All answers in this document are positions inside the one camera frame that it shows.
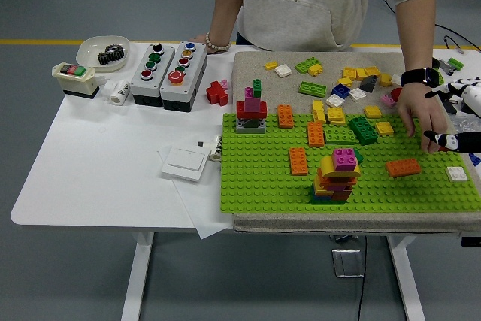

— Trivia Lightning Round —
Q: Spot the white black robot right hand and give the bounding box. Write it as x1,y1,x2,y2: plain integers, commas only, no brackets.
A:
423,75,481,154

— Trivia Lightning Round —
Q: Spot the person's left hand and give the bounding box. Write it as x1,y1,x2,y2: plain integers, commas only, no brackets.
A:
397,83,448,155

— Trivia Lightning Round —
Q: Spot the orange two-by-four brick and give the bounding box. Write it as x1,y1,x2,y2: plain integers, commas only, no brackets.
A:
277,104,295,129
288,147,309,177
307,120,326,149
385,158,422,178

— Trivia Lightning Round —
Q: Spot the pink two-by-two brick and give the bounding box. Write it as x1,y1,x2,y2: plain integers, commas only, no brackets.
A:
331,147,358,172

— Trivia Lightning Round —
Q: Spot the brick tower with yellow arch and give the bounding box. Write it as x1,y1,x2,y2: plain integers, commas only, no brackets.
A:
310,153,362,206

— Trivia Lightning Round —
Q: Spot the dark grey slope brick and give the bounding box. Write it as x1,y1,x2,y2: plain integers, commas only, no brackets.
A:
359,75,379,93

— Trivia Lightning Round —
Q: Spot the red brick cluster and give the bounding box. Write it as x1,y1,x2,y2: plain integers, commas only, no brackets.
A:
205,80,230,107

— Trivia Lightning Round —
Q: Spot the dark green two-by-four brick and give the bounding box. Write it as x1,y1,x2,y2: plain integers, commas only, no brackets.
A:
349,115,379,146

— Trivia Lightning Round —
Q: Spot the blue two-by-two brick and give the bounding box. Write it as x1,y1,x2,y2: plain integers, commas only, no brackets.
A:
331,83,352,98

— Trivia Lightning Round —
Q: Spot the brick tower with grey base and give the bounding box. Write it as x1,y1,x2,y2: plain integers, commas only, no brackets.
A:
235,77,268,135

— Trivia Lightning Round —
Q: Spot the light green flat brick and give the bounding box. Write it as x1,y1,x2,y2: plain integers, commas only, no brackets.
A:
298,80,327,97

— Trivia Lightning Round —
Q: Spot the green studded baseplate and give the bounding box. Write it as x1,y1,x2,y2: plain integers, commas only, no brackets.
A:
219,112,481,215

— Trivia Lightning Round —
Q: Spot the clear plastic bag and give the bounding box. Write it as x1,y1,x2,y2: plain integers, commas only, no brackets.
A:
452,112,481,134

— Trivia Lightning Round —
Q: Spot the black smartwatch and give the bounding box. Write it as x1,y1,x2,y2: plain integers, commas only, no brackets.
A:
400,67,441,88

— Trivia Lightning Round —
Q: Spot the small grey device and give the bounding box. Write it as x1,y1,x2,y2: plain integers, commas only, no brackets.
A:
437,58,455,76

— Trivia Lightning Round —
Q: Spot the grey emergency-stop control box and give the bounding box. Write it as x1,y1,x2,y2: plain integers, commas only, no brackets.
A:
159,41,208,112

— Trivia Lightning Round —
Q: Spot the grey-brown mat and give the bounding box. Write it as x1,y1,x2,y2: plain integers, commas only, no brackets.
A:
229,50,481,235

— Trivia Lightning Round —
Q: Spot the grey four-button control box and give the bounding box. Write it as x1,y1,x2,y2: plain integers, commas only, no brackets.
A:
130,42,176,107

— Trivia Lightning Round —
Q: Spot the black metal gear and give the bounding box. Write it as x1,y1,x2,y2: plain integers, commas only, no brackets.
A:
104,44,127,59
97,51,122,66

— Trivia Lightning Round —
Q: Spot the white pipe tee fitting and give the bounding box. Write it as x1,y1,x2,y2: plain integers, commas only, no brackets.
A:
100,78,132,105

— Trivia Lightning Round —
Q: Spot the person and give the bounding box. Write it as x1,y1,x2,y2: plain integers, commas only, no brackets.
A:
216,0,443,53

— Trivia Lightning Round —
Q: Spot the white plastic bowl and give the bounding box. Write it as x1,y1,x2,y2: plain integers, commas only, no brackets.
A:
76,35,131,73

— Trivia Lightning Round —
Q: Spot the white printed cylinder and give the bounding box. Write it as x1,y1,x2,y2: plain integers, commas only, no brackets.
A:
209,133,223,162

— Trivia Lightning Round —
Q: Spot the silver floor socket box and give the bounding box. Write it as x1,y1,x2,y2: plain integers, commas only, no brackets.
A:
331,248,365,279

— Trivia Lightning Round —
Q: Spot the white table leg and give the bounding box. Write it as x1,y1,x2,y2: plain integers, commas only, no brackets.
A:
386,235,428,321
120,231,156,321

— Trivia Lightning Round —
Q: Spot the white bead bracelet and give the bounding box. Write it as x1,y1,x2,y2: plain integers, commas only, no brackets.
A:
204,31,233,53

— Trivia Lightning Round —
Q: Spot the long black floor cable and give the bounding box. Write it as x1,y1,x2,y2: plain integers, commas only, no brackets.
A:
382,0,481,53

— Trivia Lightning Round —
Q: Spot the white wall switch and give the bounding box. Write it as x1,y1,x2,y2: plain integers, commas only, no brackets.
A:
161,146,210,183

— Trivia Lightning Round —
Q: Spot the cream red-green switch box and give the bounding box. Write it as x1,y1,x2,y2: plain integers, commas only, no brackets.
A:
51,61,101,99

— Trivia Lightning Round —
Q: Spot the black hanging cable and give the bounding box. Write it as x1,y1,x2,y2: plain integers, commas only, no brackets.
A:
355,235,369,321

